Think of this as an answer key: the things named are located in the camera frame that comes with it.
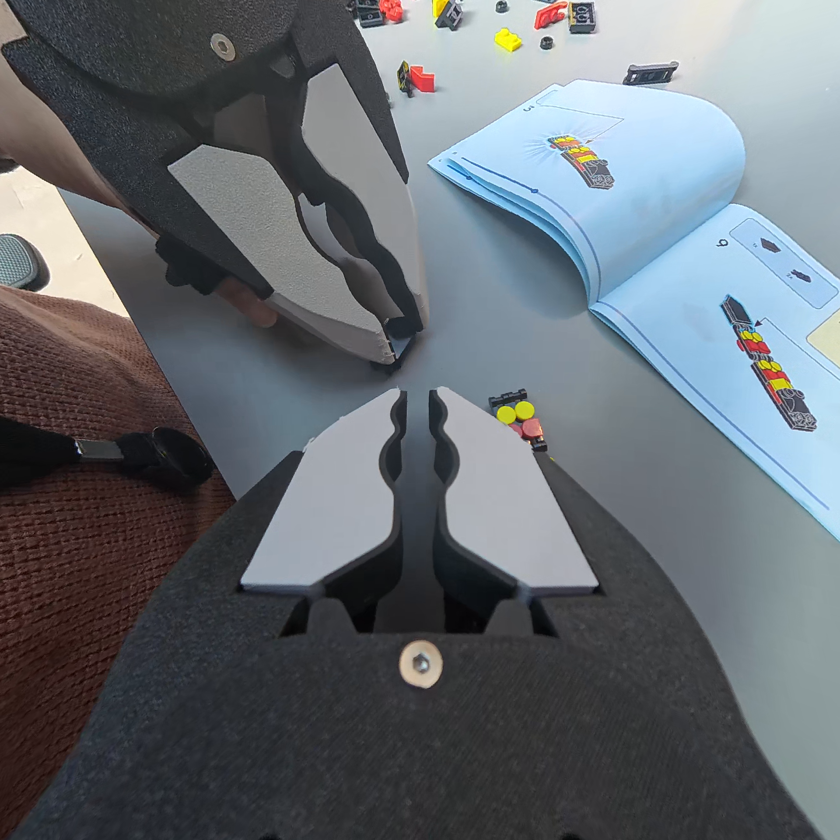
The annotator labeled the grey desk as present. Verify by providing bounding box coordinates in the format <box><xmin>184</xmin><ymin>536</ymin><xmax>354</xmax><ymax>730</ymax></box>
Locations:
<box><xmin>58</xmin><ymin>0</ymin><xmax>840</xmax><ymax>840</ymax></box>

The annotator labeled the brown knitted sweater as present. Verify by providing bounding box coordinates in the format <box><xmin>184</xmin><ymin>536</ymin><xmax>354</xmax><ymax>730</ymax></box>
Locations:
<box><xmin>0</xmin><ymin>285</ymin><xmax>237</xmax><ymax>840</ymax></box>

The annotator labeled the multicoloured toy brick assembly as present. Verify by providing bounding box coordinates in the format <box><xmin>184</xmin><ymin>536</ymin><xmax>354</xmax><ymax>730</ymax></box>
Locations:
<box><xmin>487</xmin><ymin>387</ymin><xmax>552</xmax><ymax>463</ymax></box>

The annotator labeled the blue instruction booklet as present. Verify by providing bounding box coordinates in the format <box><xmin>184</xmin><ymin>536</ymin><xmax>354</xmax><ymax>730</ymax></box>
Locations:
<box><xmin>428</xmin><ymin>79</ymin><xmax>840</xmax><ymax>542</ymax></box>

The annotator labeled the grey mesh shoe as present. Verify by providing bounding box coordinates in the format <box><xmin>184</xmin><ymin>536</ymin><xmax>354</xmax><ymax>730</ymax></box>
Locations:
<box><xmin>0</xmin><ymin>234</ymin><xmax>51</xmax><ymax>291</ymax></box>

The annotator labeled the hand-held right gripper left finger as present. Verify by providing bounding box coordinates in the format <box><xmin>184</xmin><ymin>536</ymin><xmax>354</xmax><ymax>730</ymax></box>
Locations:
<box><xmin>239</xmin><ymin>387</ymin><xmax>408</xmax><ymax>611</ymax></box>

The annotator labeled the black strap with round clasp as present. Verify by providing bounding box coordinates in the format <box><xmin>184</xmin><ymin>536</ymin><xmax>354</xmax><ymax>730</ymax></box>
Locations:
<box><xmin>0</xmin><ymin>416</ymin><xmax>216</xmax><ymax>490</ymax></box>

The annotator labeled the person's left hand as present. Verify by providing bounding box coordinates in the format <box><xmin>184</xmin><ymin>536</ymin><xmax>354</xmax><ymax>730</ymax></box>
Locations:
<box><xmin>0</xmin><ymin>66</ymin><xmax>281</xmax><ymax>330</ymax></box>

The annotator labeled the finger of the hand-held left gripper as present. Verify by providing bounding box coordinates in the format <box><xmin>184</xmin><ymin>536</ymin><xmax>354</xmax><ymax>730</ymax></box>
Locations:
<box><xmin>166</xmin><ymin>143</ymin><xmax>398</xmax><ymax>365</ymax></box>
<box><xmin>298</xmin><ymin>61</ymin><xmax>432</xmax><ymax>333</ymax></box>

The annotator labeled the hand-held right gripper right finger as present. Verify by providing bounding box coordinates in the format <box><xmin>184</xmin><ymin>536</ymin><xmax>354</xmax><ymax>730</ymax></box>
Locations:
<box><xmin>428</xmin><ymin>386</ymin><xmax>601</xmax><ymax>609</ymax></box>

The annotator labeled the black long plate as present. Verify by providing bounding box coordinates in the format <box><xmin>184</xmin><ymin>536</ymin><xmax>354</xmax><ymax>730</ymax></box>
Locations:
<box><xmin>622</xmin><ymin>61</ymin><xmax>680</xmax><ymax>86</ymax></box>

